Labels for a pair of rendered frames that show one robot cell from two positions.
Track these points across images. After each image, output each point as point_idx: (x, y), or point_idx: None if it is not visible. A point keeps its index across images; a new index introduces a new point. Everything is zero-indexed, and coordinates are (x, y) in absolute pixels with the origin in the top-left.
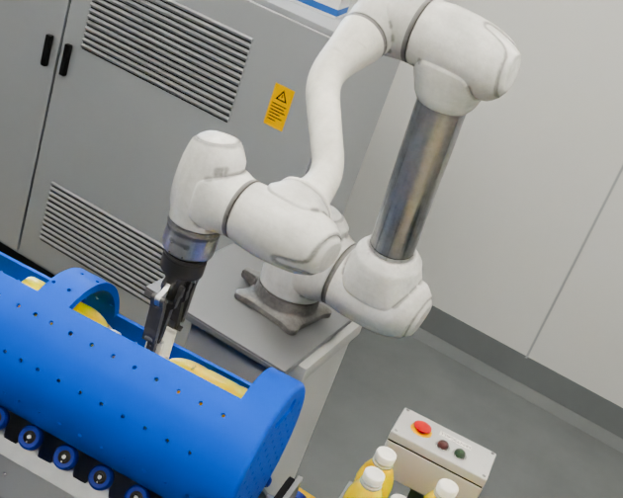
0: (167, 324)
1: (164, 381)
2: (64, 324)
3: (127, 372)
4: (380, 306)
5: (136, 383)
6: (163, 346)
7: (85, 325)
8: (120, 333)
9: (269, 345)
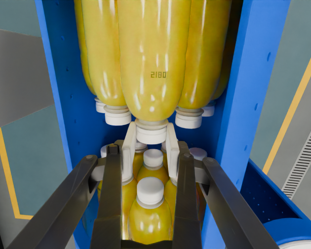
0: (122, 170)
1: (259, 91)
2: (218, 248)
3: (248, 149)
4: None
5: (256, 125)
6: (134, 142)
7: (214, 238)
8: (143, 192)
9: None
